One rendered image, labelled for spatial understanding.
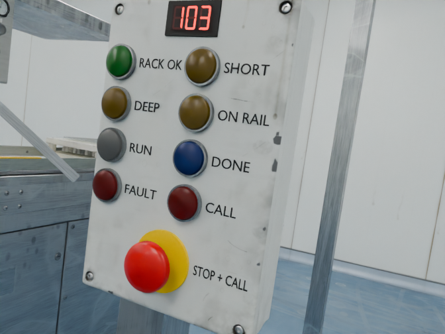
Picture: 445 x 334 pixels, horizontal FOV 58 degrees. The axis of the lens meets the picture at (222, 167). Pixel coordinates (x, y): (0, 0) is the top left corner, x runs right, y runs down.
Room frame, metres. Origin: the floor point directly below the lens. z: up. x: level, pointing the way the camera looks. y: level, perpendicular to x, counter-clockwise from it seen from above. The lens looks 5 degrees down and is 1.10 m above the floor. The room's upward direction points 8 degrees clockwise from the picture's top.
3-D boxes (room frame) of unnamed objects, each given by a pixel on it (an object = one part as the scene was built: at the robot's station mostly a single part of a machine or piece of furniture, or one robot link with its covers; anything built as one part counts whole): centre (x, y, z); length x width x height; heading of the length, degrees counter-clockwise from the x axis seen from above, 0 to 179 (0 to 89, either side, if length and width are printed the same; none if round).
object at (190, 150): (0.31, 0.03, 1.08); 0.03 x 0.01 x 0.03; 65
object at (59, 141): (1.44, 0.46, 1.00); 0.25 x 0.24 x 0.02; 66
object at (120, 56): (0.35, 0.10, 1.15); 0.03 x 0.01 x 0.03; 65
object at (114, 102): (0.35, 0.10, 1.12); 0.03 x 0.01 x 0.03; 65
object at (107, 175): (0.35, 0.10, 1.05); 0.03 x 0.01 x 0.03; 65
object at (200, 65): (0.31, 0.03, 1.15); 0.03 x 0.01 x 0.03; 65
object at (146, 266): (0.32, 0.04, 0.99); 0.04 x 0.04 x 0.04; 65
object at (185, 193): (0.31, 0.03, 1.05); 0.03 x 0.01 x 0.03; 65
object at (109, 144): (0.35, 0.10, 1.08); 0.03 x 0.01 x 0.03; 65
